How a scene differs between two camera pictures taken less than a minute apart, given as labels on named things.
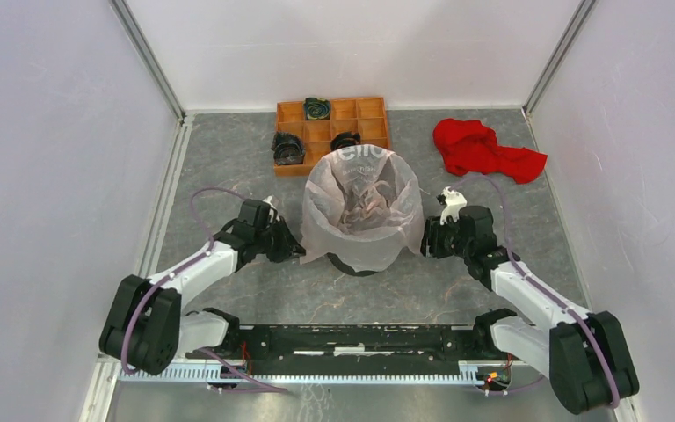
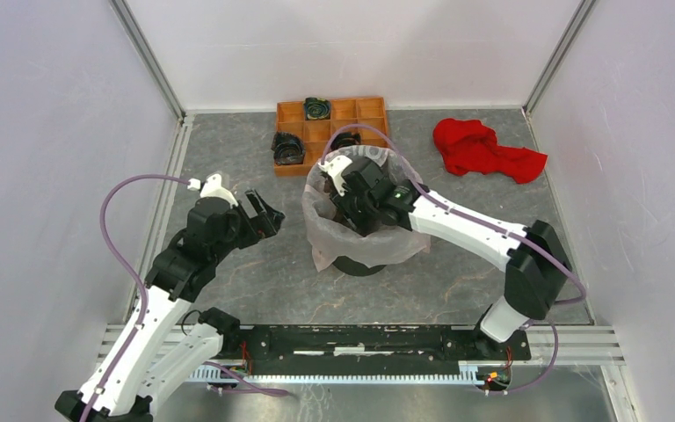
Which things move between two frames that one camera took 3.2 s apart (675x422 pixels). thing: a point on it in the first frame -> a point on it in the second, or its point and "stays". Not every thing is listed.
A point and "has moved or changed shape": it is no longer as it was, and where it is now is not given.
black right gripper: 430,245 -> 342,203
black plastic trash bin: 348,268 has moved or changed shape
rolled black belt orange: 344,139 stays
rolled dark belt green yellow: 316,108 stays
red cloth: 471,147 stays
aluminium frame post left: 143,45 stays
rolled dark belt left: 288,149 stays
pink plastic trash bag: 362,204 stays
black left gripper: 290,247 -> 255,225
